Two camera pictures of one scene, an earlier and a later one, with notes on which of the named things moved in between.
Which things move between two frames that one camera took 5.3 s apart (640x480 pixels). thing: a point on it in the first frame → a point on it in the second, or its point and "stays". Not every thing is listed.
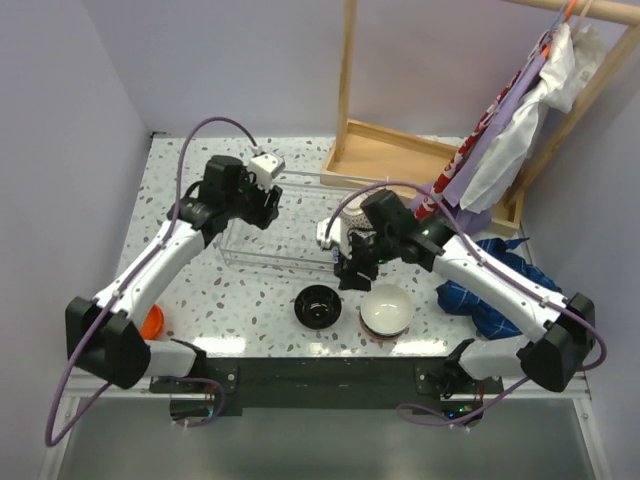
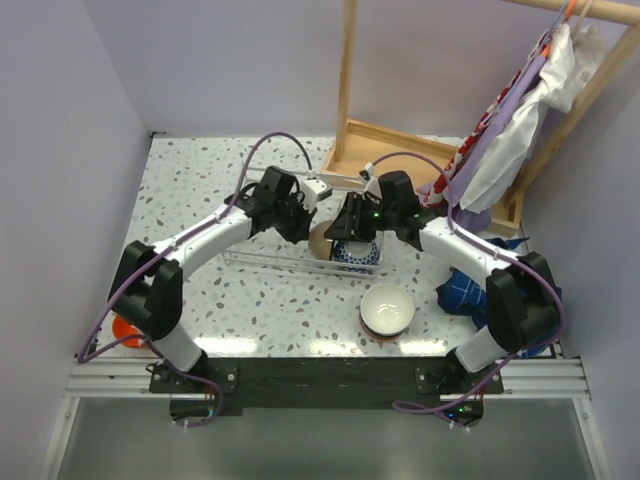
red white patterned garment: x=425 y=210 stays
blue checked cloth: x=487 y=317 stays
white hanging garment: x=572 y=62 stays
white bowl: x=386 y=310 stays
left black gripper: x=267 y=205 → x=293 y=223
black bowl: x=317 y=307 → x=317 y=242
